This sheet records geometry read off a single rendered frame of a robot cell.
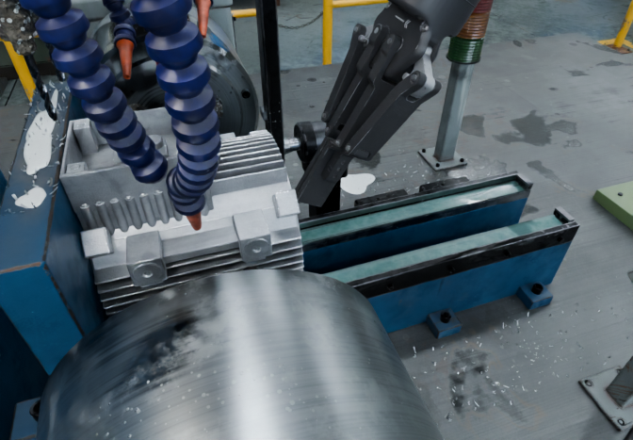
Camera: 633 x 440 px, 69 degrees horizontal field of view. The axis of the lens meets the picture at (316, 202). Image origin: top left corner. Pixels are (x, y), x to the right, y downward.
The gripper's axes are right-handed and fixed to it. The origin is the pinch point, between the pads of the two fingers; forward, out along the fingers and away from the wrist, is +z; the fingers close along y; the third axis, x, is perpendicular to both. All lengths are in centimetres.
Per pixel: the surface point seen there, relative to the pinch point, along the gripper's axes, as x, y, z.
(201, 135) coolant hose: -18.0, 15.7, -7.8
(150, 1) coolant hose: -21.9, 16.7, -12.8
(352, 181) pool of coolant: 31.4, -34.4, 16.8
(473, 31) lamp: 35, -33, -19
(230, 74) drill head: -3.5, -27.1, 2.6
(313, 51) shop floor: 140, -299, 47
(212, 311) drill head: -14.3, 18.2, 1.1
